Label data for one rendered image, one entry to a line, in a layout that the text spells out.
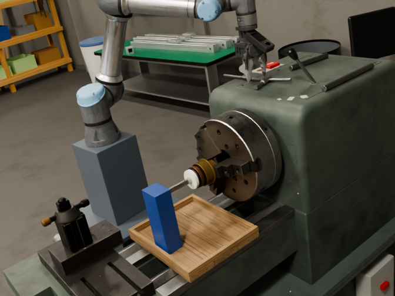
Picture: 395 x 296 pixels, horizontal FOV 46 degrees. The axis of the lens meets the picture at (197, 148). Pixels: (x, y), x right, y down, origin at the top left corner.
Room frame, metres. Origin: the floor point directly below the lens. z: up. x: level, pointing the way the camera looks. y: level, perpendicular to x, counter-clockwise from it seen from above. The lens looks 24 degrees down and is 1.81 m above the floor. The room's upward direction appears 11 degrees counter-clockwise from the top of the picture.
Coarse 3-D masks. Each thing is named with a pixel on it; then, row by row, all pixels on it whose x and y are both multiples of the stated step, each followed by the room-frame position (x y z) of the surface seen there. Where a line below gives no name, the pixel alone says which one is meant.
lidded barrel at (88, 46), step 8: (88, 40) 7.06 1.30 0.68; (96, 40) 6.93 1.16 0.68; (88, 48) 6.74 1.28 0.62; (96, 48) 6.71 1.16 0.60; (88, 56) 6.77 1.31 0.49; (96, 56) 6.72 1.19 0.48; (88, 64) 6.82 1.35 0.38; (96, 64) 6.74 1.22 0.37; (96, 72) 6.76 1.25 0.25; (120, 72) 6.92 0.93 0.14
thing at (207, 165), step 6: (198, 162) 1.41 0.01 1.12; (204, 162) 1.40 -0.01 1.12; (210, 162) 1.42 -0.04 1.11; (192, 168) 1.38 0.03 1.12; (198, 168) 1.38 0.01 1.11; (204, 168) 1.38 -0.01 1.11; (210, 168) 1.38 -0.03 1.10; (198, 174) 1.36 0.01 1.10; (204, 174) 1.37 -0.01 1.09; (210, 174) 1.37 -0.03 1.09; (204, 180) 1.36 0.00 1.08; (210, 180) 1.37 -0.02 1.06
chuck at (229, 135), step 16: (208, 128) 1.51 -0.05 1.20; (224, 128) 1.44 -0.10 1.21; (240, 128) 1.41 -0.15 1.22; (256, 128) 1.42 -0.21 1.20; (224, 144) 1.45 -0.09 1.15; (240, 144) 1.38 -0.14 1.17; (256, 144) 1.37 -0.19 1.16; (272, 160) 1.38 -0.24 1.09; (240, 176) 1.40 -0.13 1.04; (256, 176) 1.33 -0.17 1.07; (272, 176) 1.38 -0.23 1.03; (224, 192) 1.49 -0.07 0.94; (240, 192) 1.41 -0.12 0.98; (256, 192) 1.36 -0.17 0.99
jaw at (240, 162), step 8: (224, 160) 1.42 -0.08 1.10; (232, 160) 1.40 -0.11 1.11; (240, 160) 1.38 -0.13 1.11; (256, 160) 1.35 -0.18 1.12; (216, 168) 1.37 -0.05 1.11; (224, 168) 1.37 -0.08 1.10; (232, 168) 1.36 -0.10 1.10; (240, 168) 1.33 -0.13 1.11; (248, 168) 1.34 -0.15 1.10; (256, 168) 1.34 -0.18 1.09; (216, 176) 1.38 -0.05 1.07
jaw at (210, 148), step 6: (204, 126) 1.53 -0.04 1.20; (198, 132) 1.50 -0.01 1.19; (204, 132) 1.50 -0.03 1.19; (198, 138) 1.50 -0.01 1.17; (204, 138) 1.48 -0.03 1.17; (210, 138) 1.49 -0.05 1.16; (204, 144) 1.47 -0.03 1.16; (210, 144) 1.47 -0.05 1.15; (216, 144) 1.48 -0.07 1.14; (198, 150) 1.48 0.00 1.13; (204, 150) 1.45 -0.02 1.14; (210, 150) 1.46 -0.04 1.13; (216, 150) 1.46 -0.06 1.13; (222, 150) 1.47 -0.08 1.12; (198, 156) 1.45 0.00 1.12; (204, 156) 1.43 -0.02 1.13; (210, 156) 1.44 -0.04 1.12; (216, 156) 1.48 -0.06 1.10
